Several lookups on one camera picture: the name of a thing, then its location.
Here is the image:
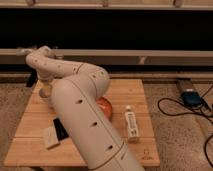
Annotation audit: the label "orange bowl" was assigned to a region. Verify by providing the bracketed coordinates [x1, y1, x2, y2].
[96, 97, 112, 119]

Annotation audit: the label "black rectangular case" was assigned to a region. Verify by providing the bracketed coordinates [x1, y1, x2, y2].
[53, 118, 69, 140]

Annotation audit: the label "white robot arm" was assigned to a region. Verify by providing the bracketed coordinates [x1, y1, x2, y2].
[26, 46, 145, 171]

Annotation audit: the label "black cable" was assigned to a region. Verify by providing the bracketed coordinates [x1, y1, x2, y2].
[157, 83, 213, 159]

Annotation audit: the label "wooden table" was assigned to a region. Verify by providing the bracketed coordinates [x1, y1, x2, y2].
[4, 79, 160, 167]

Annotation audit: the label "white tube bottle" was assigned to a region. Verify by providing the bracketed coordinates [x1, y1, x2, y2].
[125, 105, 140, 142]

